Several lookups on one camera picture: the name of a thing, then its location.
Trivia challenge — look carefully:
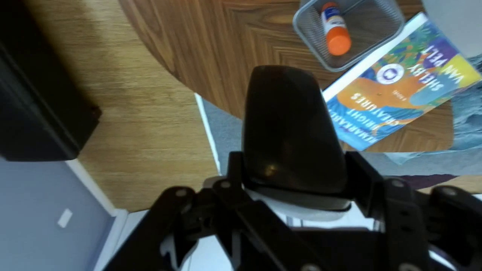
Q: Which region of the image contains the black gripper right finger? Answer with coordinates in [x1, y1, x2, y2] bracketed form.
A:
[345, 151, 482, 271]

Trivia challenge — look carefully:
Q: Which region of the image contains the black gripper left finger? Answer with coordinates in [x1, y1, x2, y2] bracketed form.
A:
[102, 151, 315, 271]

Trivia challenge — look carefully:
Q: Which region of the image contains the black glasses case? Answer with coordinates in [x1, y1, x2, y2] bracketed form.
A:
[241, 65, 354, 213]

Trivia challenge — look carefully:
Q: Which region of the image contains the grey sofa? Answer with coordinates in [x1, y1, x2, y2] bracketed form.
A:
[194, 92, 482, 181]

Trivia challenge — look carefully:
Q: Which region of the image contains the blue grey patterned cloth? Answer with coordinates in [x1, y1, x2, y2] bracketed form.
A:
[450, 53, 482, 152]

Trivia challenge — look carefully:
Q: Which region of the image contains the colourful paperback book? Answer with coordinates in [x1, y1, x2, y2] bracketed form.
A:
[321, 11, 482, 154]

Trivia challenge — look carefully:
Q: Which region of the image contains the clear plastic container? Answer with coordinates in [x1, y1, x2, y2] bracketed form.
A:
[291, 0, 408, 74]

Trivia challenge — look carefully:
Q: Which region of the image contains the black cabinet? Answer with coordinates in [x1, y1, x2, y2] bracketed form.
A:
[0, 0, 104, 163]

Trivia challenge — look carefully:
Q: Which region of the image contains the orange capped glue stick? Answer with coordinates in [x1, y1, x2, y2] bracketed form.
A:
[319, 2, 354, 59]

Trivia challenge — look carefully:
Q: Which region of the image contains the white wall outlet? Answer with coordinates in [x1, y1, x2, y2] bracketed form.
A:
[56, 207, 75, 231]

